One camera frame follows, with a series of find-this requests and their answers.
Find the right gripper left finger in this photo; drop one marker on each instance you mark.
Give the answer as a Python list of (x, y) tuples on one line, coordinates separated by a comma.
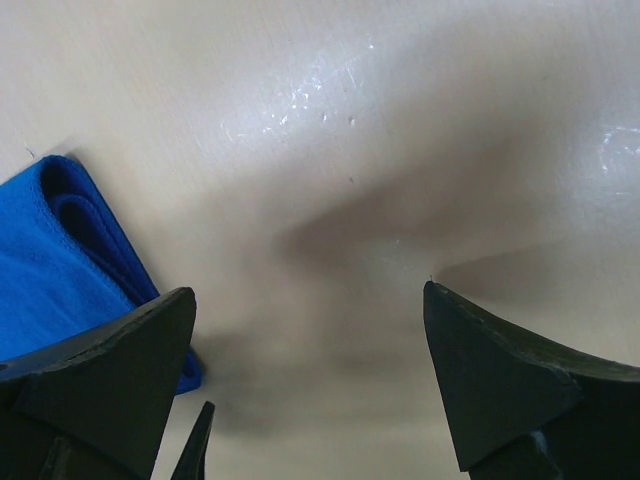
[(95, 406)]

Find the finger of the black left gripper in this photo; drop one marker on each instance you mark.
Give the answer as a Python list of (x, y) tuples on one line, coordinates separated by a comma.
[(191, 464)]

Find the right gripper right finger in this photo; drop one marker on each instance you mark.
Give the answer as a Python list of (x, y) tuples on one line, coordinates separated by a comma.
[(517, 402)]

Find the blue towel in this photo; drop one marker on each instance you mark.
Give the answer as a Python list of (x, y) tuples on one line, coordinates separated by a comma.
[(66, 264)]

